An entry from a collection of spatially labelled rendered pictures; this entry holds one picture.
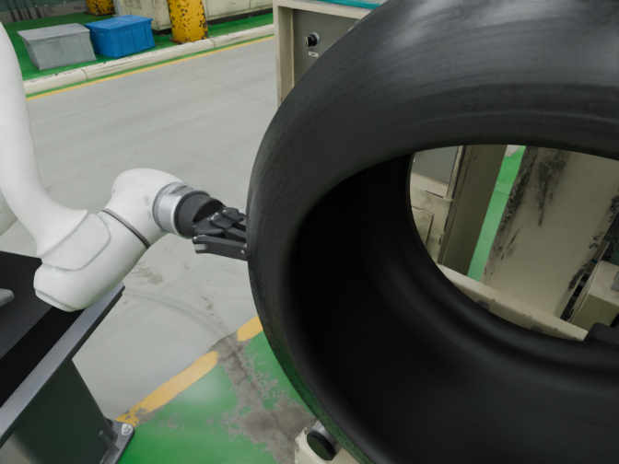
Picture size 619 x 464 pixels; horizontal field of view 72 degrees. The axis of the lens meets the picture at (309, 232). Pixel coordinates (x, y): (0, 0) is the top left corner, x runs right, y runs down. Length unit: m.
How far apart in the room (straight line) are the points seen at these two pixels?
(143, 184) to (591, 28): 0.68
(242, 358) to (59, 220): 1.19
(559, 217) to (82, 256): 0.70
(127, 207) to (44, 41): 4.90
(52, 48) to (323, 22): 4.70
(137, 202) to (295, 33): 0.66
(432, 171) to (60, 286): 0.83
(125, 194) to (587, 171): 0.69
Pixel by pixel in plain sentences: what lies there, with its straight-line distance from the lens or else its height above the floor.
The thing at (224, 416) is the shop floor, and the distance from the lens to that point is 1.69.
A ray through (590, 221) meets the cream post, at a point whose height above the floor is 1.13.
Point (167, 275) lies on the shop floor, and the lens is 2.22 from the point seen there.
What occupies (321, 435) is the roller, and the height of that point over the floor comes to 0.92.
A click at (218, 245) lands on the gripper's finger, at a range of 0.63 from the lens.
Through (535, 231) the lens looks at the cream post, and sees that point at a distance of 0.70.
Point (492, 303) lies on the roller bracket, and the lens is 0.76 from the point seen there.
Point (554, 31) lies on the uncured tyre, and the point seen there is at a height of 1.41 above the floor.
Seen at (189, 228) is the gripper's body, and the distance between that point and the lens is 0.70.
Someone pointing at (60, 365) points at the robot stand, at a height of 0.65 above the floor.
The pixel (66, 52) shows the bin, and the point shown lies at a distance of 5.70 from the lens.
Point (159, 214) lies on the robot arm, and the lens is 0.75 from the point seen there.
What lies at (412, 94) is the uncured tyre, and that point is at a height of 1.38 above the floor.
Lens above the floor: 1.46
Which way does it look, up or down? 38 degrees down
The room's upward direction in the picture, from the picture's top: straight up
